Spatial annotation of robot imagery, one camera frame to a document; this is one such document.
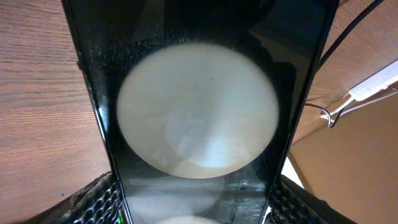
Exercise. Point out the black smartphone with bubble wallpaper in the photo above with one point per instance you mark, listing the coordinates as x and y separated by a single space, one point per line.
197 102

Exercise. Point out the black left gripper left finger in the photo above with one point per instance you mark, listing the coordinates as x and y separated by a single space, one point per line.
97 202

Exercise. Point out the white power strip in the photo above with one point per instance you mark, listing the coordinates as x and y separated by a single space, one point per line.
373 84

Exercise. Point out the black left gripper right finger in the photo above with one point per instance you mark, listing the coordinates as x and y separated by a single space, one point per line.
291 204

